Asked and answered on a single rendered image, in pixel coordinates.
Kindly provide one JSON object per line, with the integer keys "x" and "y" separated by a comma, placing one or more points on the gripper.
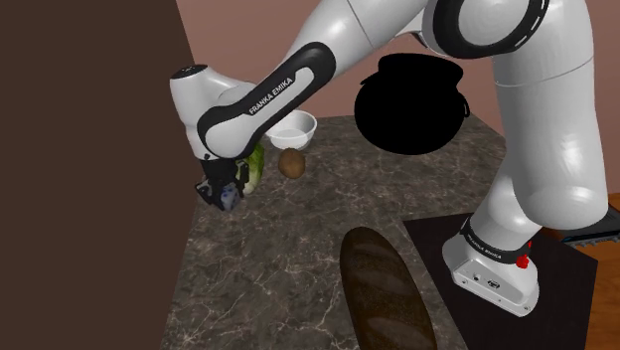
{"x": 216, "y": 178}

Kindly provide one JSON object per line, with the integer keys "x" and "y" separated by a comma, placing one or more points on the white cup with blue print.
{"x": 229, "y": 198}

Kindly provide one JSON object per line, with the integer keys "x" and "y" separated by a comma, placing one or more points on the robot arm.
{"x": 542, "y": 145}

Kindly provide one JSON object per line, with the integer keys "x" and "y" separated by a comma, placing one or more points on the green lettuce head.
{"x": 254, "y": 169}

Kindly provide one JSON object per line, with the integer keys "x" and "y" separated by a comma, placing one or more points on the brown potato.
{"x": 291, "y": 163}

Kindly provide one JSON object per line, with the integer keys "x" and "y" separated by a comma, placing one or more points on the white bowl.
{"x": 293, "y": 132}

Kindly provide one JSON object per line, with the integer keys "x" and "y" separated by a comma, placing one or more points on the black round pot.
{"x": 407, "y": 106}

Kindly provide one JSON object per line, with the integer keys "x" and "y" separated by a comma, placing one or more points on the dark brown bread loaf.
{"x": 382, "y": 295}

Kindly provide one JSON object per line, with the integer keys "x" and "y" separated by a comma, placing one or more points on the black robot stand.
{"x": 557, "y": 320}

